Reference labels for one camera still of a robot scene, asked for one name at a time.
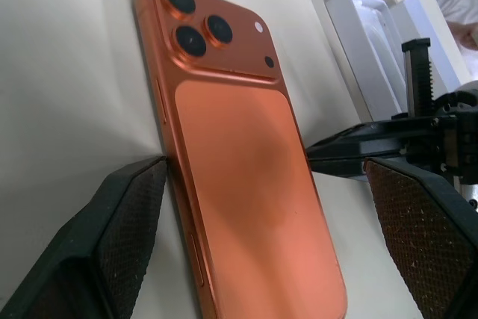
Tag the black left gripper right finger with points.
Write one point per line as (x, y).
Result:
(425, 244)

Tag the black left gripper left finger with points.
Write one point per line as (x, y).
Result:
(86, 244)

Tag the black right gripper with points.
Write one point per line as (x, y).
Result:
(444, 136)

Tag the orange smartphone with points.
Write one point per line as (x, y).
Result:
(239, 169)

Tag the white phone box base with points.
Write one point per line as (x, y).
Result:
(358, 50)

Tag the white phone box lid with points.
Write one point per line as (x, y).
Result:
(429, 20)

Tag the white cloth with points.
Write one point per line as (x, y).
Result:
(459, 9)

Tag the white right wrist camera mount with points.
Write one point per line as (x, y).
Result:
(468, 93)

